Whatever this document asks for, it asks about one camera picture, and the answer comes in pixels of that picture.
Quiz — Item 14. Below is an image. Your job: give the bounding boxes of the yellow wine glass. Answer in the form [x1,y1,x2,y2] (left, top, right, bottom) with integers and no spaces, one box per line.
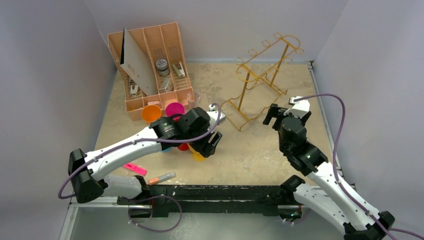
[188,144,205,162]

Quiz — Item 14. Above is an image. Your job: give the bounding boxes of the red wine glass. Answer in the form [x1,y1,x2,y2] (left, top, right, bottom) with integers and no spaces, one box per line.
[177,143,190,151]

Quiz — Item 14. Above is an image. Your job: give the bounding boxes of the magenta wine glass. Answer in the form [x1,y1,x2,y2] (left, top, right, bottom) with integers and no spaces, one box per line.
[165,102,186,122]

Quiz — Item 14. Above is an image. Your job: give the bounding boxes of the clear wine glass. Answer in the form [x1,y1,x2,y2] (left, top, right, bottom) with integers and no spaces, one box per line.
[186,91,201,109]

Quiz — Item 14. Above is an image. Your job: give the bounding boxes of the orange wine glass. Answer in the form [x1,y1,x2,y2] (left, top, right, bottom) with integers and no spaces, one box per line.
[141,105,162,124]

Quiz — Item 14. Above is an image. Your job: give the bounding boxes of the blue wine glass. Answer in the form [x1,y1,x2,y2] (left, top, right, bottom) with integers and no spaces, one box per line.
[161,147,172,153]

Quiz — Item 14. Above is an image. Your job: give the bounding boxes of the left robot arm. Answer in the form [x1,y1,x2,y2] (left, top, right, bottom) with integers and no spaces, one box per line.
[66,103,226,205]

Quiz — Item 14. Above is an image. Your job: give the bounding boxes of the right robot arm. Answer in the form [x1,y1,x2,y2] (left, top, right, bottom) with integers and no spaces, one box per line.
[262,100,395,240]

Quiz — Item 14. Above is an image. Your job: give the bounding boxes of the gold wine glass rack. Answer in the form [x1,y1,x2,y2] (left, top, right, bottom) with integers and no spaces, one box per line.
[221,32,305,132]

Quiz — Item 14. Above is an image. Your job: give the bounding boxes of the grey orange marker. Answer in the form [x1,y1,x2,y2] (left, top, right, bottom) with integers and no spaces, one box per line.
[148,171,176,185]

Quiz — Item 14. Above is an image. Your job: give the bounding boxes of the pink highlighter marker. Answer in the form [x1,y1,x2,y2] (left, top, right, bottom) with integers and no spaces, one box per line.
[123,163,148,177]

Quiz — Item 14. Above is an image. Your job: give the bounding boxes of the white box in organizer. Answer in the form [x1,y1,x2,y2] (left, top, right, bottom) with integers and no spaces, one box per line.
[158,77,174,94]

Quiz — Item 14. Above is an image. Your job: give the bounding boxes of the stapler in organizer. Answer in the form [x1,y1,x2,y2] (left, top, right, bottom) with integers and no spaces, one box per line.
[172,61,186,79]

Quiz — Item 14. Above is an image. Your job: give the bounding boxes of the small round tin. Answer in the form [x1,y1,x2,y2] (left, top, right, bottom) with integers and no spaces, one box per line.
[155,58,170,77]

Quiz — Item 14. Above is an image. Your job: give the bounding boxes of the peach file organizer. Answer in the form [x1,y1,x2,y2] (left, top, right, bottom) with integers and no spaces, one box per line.
[107,22,194,121]

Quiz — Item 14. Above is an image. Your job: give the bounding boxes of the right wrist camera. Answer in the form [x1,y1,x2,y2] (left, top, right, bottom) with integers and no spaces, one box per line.
[284,96,310,119]

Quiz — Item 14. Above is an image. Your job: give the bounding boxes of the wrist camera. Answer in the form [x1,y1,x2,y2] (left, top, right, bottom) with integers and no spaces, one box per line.
[284,96,310,119]
[207,104,227,126]

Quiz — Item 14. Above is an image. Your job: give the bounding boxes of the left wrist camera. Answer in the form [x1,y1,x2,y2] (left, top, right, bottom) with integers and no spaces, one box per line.
[207,104,227,126]

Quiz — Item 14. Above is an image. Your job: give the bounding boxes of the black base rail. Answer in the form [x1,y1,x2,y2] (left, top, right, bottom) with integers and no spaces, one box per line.
[117,184,306,221]

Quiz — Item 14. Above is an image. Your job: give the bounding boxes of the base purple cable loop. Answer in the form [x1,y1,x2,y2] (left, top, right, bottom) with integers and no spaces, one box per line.
[127,194,183,233]

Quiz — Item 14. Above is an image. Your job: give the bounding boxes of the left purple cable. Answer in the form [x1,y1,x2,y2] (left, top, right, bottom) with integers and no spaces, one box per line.
[57,102,222,200]

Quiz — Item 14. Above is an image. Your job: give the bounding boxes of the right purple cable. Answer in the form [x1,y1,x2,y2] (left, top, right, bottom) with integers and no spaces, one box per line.
[294,93,424,240]

